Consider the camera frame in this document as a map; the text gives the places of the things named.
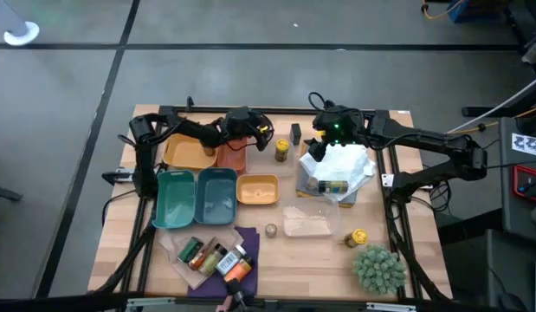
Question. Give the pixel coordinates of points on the small silver-top jar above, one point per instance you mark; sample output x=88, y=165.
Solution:
x=271, y=230

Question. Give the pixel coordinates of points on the black spice tin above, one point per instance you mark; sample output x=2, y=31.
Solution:
x=295, y=133

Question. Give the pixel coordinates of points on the black stand foot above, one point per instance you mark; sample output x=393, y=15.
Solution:
x=479, y=111

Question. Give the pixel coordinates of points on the blue-yellow label spice jar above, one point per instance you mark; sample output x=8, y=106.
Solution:
x=332, y=186

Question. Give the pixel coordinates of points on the black rig frame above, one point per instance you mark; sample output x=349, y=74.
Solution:
x=272, y=111

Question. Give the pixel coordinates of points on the olive spice jar black lid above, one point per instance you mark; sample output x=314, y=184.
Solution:
x=210, y=263

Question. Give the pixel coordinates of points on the orange plastic bin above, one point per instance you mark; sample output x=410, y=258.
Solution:
x=233, y=160

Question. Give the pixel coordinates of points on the person's hand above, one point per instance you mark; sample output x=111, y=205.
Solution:
x=225, y=306

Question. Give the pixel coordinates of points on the purple cloth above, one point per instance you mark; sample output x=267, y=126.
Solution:
x=250, y=277

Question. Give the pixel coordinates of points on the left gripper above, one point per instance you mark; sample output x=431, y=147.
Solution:
x=256, y=125

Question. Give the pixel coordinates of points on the orange spice jar black lid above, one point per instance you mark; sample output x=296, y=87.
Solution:
x=237, y=273

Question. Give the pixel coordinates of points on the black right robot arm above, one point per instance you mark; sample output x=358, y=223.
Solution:
x=423, y=138

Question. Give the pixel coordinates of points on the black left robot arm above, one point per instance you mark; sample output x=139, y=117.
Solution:
x=185, y=128

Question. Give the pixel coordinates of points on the silver aluminium rail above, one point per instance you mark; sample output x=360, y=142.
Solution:
x=150, y=302

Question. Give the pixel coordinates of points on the green artificial plant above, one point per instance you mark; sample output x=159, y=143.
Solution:
x=378, y=271

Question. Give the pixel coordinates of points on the grey side desk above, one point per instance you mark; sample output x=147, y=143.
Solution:
x=508, y=151

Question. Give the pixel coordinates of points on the red-framed device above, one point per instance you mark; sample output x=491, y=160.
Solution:
x=515, y=184

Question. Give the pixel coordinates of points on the white marker sheet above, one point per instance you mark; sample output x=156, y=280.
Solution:
x=527, y=145

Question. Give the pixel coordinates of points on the clear plastic container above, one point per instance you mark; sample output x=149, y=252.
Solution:
x=263, y=164
x=308, y=225

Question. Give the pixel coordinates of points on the blue box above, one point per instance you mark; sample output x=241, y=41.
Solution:
x=462, y=11

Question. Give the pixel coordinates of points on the green spice jar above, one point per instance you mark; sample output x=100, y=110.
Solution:
x=189, y=250

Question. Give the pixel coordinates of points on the yellow-lid spice jar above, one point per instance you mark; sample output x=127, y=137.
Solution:
x=282, y=149
x=358, y=237

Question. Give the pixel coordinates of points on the small yellow plastic bin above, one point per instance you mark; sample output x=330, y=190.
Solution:
x=258, y=190

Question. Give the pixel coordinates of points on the green plastic bin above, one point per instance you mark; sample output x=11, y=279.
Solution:
x=174, y=199

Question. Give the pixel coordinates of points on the stanchion with white base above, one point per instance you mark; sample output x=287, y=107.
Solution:
x=31, y=31

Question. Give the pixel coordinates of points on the white cloth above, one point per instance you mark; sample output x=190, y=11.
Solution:
x=345, y=167

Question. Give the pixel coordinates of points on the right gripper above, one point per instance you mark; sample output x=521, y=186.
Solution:
x=332, y=134

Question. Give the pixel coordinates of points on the slim red-orange spice jar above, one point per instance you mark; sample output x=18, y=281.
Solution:
x=198, y=261

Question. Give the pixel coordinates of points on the blue plastic bin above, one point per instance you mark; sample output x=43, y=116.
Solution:
x=215, y=201

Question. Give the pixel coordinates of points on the large yellow plastic bin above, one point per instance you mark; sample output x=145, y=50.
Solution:
x=185, y=154

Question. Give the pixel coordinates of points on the white-label spice jar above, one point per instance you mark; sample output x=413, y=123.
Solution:
x=228, y=261

